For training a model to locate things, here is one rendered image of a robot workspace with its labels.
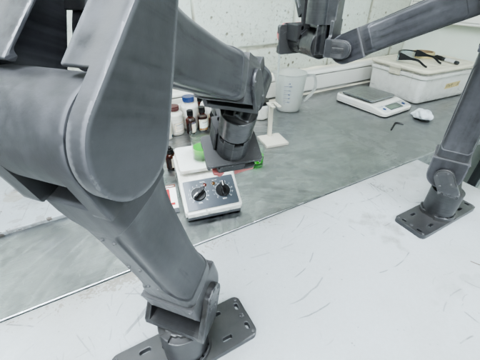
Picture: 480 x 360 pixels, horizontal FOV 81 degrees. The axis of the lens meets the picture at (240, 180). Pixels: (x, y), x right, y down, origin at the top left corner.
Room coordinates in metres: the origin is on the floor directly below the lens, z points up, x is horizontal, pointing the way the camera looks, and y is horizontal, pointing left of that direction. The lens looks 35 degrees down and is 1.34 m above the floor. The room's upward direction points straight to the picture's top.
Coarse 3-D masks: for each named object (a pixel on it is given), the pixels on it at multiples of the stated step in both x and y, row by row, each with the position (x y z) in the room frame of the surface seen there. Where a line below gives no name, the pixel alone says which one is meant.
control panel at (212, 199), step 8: (216, 176) 0.55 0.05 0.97; (224, 176) 0.55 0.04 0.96; (184, 184) 0.52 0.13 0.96; (192, 184) 0.52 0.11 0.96; (200, 184) 0.52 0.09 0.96; (208, 184) 0.53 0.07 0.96; (216, 184) 0.53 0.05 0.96; (232, 184) 0.53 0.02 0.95; (184, 192) 0.50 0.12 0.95; (208, 192) 0.51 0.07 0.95; (232, 192) 0.52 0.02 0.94; (192, 200) 0.49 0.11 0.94; (208, 200) 0.49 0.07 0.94; (216, 200) 0.49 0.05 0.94; (224, 200) 0.50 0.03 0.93; (232, 200) 0.50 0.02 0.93; (192, 208) 0.47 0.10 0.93; (200, 208) 0.47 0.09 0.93; (208, 208) 0.48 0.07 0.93
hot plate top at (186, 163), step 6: (174, 150) 0.63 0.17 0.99; (180, 150) 0.63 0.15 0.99; (186, 150) 0.63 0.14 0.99; (180, 156) 0.60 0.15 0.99; (186, 156) 0.60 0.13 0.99; (192, 156) 0.60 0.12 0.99; (180, 162) 0.57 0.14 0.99; (186, 162) 0.57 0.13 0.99; (192, 162) 0.57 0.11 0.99; (180, 168) 0.55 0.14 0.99; (186, 168) 0.55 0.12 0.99; (192, 168) 0.55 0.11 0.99; (198, 168) 0.55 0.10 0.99; (204, 168) 0.55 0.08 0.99
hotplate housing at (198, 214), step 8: (176, 168) 0.58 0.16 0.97; (176, 176) 0.59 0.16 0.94; (184, 176) 0.54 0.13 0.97; (192, 176) 0.54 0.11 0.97; (200, 176) 0.54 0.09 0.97; (208, 176) 0.54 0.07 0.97; (232, 176) 0.55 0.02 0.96; (184, 200) 0.49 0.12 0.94; (240, 200) 0.50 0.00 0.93; (184, 208) 0.47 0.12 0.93; (216, 208) 0.48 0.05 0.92; (224, 208) 0.48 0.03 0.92; (232, 208) 0.49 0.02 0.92; (240, 208) 0.50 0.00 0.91; (192, 216) 0.46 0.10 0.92; (200, 216) 0.47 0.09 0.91; (208, 216) 0.48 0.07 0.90
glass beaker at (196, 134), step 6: (192, 132) 0.60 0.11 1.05; (198, 132) 0.62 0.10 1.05; (204, 132) 0.62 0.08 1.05; (192, 138) 0.57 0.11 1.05; (198, 138) 0.57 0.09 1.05; (192, 144) 0.58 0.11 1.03; (198, 144) 0.57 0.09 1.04; (192, 150) 0.58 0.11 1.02; (198, 150) 0.57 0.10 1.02; (198, 156) 0.57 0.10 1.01; (198, 162) 0.57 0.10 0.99; (204, 162) 0.57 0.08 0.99
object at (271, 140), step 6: (270, 102) 0.88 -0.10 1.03; (270, 108) 0.88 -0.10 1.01; (270, 114) 0.88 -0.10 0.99; (270, 120) 0.88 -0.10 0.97; (270, 126) 0.88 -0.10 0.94; (270, 132) 0.88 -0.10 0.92; (258, 138) 0.87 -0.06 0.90; (264, 138) 0.86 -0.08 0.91; (270, 138) 0.86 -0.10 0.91; (276, 138) 0.86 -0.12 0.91; (282, 138) 0.86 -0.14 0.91; (270, 144) 0.82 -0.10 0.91; (276, 144) 0.82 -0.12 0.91; (282, 144) 0.82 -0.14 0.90
